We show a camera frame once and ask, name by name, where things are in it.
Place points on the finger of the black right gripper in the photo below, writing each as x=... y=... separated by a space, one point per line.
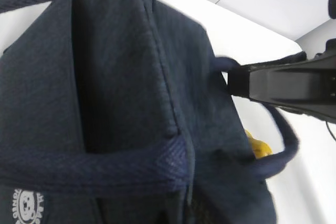
x=306 y=87

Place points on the yellow squash toy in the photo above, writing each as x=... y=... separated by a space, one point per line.
x=260 y=148

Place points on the dark blue fabric lunch bag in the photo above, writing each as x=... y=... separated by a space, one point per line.
x=116 y=111

